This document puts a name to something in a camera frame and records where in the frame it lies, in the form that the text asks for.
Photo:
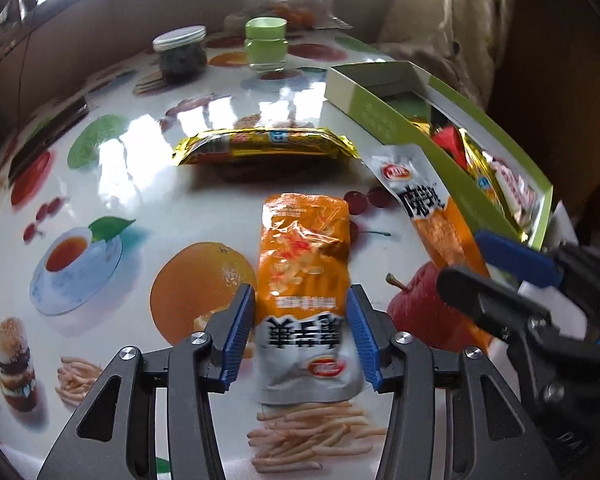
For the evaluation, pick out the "small red snack packet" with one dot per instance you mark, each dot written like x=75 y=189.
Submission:
x=447 y=141

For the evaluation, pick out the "beige curtain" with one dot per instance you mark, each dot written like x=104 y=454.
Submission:
x=445 y=20

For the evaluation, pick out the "orange packet with grey end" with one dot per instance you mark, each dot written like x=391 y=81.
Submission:
x=300 y=245

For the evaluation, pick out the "green glass jar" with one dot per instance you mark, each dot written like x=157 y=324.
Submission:
x=266 y=35

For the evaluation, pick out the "pink white snack packet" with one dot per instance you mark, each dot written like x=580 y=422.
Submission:
x=517 y=190

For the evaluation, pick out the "fruit print table cover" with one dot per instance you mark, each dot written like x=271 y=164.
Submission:
x=130 y=185

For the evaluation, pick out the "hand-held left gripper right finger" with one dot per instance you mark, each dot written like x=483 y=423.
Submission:
x=362 y=340

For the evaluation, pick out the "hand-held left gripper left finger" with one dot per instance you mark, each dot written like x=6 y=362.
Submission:
x=237 y=335

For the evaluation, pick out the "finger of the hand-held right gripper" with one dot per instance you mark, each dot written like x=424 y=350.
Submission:
x=485 y=300
x=515 y=255

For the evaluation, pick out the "long gold snack bar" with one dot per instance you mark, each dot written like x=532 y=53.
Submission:
x=260 y=145
x=482 y=170

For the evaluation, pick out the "dark jar with silver lid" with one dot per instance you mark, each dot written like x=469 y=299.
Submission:
x=180 y=60

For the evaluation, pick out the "striped orange packet white end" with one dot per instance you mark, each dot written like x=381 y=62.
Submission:
x=430 y=200

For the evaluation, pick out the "green cardboard box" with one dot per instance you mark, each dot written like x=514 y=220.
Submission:
x=380 y=110

